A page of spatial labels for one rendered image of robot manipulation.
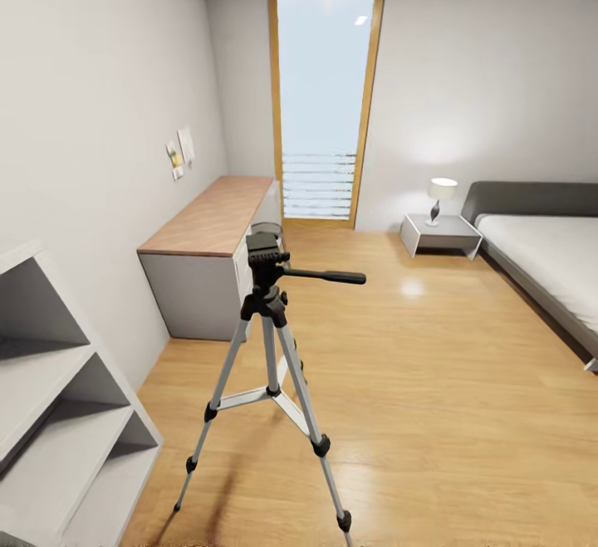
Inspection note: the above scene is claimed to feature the camera tripod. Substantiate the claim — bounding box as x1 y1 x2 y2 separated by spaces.
174 231 367 547

